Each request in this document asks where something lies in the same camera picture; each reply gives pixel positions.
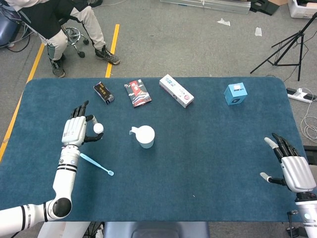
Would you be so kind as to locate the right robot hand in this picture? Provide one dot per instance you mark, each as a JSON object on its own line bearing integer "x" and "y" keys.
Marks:
{"x": 297, "y": 173}

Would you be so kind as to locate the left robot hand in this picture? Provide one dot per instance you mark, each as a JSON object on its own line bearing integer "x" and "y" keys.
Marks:
{"x": 73, "y": 131}

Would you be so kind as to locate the white toothpaste tube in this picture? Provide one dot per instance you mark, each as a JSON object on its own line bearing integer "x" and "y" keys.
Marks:
{"x": 98, "y": 128}

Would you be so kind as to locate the light blue toothbrush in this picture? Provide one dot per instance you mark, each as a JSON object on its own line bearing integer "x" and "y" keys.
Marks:
{"x": 96, "y": 164}

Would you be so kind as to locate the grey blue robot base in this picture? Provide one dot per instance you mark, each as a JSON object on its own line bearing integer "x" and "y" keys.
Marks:
{"x": 156, "y": 230}

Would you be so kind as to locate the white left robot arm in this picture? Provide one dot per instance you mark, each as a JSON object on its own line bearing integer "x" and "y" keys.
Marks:
{"x": 64, "y": 183}

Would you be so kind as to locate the long white box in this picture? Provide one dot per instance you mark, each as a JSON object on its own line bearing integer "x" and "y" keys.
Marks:
{"x": 176, "y": 91}

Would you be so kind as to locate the small black box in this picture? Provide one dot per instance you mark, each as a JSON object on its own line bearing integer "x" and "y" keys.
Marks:
{"x": 103, "y": 93}

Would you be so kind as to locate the black caster wheel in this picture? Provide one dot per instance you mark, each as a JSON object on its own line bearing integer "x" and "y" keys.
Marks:
{"x": 292, "y": 230}

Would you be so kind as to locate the black red illustrated box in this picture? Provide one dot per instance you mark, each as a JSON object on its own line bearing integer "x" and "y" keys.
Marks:
{"x": 138, "y": 93}

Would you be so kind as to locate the white power strip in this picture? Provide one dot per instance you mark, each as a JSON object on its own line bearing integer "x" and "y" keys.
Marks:
{"x": 298, "y": 95}

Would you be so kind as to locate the black swivel stool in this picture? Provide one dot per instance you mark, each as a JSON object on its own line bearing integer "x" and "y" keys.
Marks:
{"x": 74, "y": 37}

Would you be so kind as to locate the white robot torso shell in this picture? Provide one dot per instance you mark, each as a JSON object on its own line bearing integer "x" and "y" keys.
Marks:
{"x": 64, "y": 229}

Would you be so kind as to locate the light blue speaker box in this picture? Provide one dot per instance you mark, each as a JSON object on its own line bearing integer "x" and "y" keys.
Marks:
{"x": 235, "y": 94}

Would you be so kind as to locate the blue table cloth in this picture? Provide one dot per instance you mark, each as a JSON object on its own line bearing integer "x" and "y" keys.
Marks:
{"x": 198, "y": 148}

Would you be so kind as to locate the seated person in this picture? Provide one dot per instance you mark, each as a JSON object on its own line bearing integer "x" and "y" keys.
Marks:
{"x": 49, "y": 19}

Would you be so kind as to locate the black tripod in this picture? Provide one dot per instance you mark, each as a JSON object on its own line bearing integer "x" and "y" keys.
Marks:
{"x": 302, "y": 33}

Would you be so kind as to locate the crumpled white paper scrap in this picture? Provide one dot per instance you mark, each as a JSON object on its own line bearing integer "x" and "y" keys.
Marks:
{"x": 224, "y": 22}
{"x": 258, "y": 31}

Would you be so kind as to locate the white plastic crate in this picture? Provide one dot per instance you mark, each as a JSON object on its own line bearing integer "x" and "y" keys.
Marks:
{"x": 302, "y": 10}

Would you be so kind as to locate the black foam insert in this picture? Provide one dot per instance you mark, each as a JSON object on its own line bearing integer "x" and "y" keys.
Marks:
{"x": 262, "y": 7}

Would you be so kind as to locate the aluminium profile rails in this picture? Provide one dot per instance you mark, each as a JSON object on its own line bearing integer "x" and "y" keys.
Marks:
{"x": 205, "y": 5}

